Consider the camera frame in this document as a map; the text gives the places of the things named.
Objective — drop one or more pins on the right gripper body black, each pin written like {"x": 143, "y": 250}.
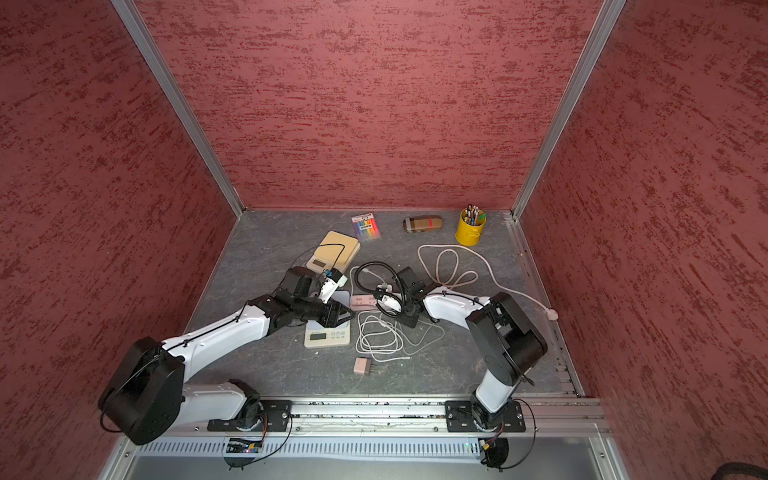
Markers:
{"x": 409, "y": 314}

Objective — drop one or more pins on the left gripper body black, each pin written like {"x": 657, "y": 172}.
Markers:
{"x": 325, "y": 314}

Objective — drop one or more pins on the blue top kitchen scale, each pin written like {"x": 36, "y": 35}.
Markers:
{"x": 316, "y": 336}

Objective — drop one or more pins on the white charger adapter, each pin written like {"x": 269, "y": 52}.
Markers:
{"x": 390, "y": 302}

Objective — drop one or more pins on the pink power strip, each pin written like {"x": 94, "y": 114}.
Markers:
{"x": 362, "y": 302}

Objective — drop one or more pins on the pink charger adapter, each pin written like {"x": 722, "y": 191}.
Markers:
{"x": 362, "y": 366}

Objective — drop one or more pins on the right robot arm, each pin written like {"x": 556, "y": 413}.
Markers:
{"x": 507, "y": 339}

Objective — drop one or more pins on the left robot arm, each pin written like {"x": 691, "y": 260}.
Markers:
{"x": 150, "y": 391}

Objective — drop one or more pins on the beige kitchen scale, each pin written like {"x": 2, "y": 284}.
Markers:
{"x": 336, "y": 251}

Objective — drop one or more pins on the brown pencil case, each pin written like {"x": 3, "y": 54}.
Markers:
{"x": 421, "y": 224}

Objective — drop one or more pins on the colourful highlighter pack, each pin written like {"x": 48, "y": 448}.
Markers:
{"x": 365, "y": 227}

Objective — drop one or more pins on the yellow pen cup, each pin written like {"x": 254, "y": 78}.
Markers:
{"x": 471, "y": 224}

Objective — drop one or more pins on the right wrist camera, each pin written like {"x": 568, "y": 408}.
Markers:
{"x": 387, "y": 289}

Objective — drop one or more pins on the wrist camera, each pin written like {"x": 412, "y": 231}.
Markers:
{"x": 387, "y": 289}
{"x": 330, "y": 281}

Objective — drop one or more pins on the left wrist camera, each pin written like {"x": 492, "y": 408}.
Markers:
{"x": 330, "y": 281}

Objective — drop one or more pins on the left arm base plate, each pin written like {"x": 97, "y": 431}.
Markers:
{"x": 256, "y": 416}

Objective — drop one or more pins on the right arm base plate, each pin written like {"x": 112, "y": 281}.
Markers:
{"x": 468, "y": 416}

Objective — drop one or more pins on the aluminium front rail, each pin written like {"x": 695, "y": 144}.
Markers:
{"x": 388, "y": 415}

